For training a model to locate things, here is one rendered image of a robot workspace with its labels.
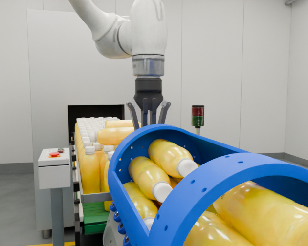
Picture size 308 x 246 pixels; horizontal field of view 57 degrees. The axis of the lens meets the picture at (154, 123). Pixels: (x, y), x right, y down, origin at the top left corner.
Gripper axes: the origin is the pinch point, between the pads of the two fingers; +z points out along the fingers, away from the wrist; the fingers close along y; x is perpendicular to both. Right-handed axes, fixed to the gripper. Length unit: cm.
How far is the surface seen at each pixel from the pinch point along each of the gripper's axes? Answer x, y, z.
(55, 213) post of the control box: -28.1, 27.8, 28.0
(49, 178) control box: -20.2, 28.7, 12.4
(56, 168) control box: -20.2, 26.2, 9.2
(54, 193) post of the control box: -28.1, 27.7, 20.2
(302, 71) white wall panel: -337, -375, -52
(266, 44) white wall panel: -382, -332, -104
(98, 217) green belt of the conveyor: -16.3, 13.4, 26.3
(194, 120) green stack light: -46, -35, -3
